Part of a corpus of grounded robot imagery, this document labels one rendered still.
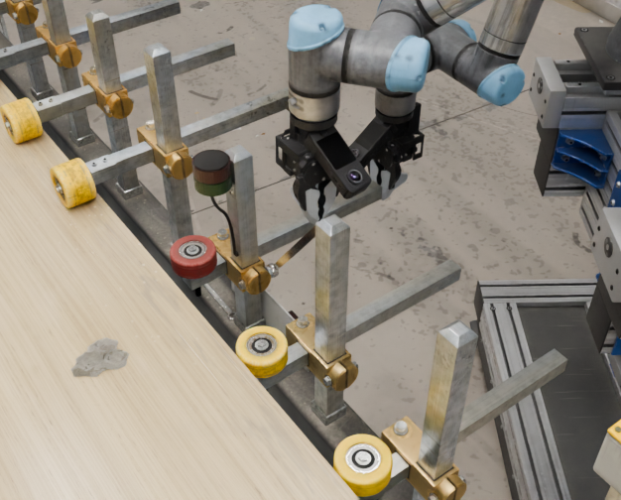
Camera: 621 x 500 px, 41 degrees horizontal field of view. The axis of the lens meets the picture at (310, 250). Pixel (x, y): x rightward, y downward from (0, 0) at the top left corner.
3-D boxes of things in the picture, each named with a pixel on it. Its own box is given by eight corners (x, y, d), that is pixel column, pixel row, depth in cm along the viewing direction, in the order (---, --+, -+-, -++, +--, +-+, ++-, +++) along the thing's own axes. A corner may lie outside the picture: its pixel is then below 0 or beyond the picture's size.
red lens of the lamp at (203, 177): (218, 156, 134) (217, 145, 133) (238, 175, 130) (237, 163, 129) (186, 169, 131) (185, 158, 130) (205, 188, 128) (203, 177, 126)
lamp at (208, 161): (227, 245, 147) (218, 144, 132) (244, 263, 144) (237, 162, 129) (198, 258, 144) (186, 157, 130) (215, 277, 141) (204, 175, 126)
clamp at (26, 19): (21, 0, 211) (16, -19, 207) (43, 21, 202) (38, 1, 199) (-3, 7, 208) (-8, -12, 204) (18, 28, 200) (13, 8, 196)
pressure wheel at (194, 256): (206, 273, 155) (200, 225, 148) (228, 298, 151) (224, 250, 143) (168, 291, 152) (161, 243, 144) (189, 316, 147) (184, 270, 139)
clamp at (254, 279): (232, 246, 157) (230, 226, 154) (272, 288, 149) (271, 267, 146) (206, 258, 155) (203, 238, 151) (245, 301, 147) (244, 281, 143)
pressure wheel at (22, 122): (25, 89, 165) (44, 123, 164) (25, 109, 172) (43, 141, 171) (-4, 99, 163) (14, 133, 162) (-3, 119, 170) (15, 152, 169)
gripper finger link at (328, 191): (314, 200, 141) (315, 157, 134) (336, 219, 137) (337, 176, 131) (300, 207, 139) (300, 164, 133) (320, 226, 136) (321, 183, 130)
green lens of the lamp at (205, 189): (219, 169, 136) (218, 158, 134) (239, 187, 132) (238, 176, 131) (187, 182, 133) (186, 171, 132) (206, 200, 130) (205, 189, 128)
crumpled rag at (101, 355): (118, 333, 130) (116, 323, 129) (134, 363, 126) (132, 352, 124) (62, 354, 127) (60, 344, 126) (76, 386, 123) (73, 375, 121)
